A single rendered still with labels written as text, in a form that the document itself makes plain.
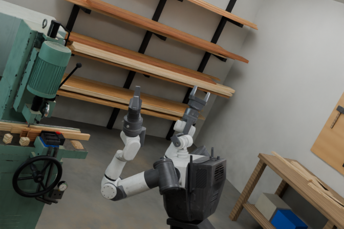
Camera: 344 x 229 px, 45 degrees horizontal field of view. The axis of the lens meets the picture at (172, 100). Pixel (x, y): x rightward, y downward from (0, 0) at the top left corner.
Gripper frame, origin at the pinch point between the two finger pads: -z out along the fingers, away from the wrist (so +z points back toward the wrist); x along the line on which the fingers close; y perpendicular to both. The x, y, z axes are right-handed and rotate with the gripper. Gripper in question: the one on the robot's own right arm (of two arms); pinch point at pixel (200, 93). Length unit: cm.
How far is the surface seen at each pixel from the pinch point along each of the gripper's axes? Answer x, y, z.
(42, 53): 83, 44, 17
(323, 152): -253, 94, -15
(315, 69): -238, 139, -104
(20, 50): 90, 70, 21
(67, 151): 42, 50, 67
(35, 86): 78, 47, 36
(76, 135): 34, 66, 58
